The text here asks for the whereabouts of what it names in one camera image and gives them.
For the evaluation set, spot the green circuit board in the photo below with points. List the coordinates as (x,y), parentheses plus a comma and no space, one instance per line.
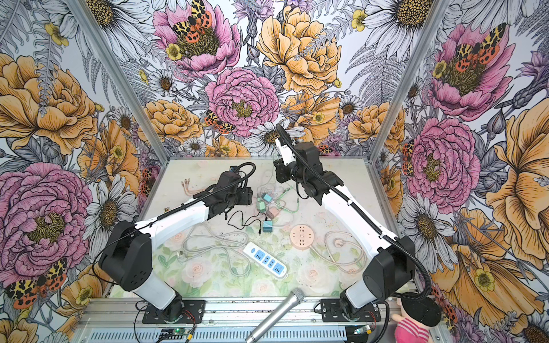
(174,333)

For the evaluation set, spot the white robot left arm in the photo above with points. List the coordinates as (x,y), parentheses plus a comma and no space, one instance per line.
(128,255)

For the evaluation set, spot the teal charger with black cable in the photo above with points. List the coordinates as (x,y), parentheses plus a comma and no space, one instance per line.
(267,226)

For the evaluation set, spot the round pink power socket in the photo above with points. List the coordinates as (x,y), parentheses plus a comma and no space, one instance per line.
(302,237)

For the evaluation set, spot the silver microphone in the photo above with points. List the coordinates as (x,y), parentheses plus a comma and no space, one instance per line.
(295,298)

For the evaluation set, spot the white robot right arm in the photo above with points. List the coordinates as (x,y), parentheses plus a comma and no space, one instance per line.
(389,258)

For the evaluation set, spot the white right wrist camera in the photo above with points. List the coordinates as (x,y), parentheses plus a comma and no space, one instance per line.
(285,152)

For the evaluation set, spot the pink doll with black hat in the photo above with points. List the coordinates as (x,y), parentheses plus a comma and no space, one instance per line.
(416,320)

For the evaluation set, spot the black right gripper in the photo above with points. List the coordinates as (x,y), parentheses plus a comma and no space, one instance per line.
(279,166)

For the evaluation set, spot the pink brown USB charger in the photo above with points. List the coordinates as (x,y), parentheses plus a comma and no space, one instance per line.
(272,213)

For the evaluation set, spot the white blue power strip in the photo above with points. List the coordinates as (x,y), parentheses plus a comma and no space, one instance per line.
(266,261)

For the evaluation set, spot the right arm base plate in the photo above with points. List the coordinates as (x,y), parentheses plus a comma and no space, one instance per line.
(336,310)

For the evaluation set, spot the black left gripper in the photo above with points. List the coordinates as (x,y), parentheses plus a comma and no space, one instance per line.
(246,196)

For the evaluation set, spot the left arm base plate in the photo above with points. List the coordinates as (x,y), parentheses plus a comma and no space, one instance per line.
(181,312)

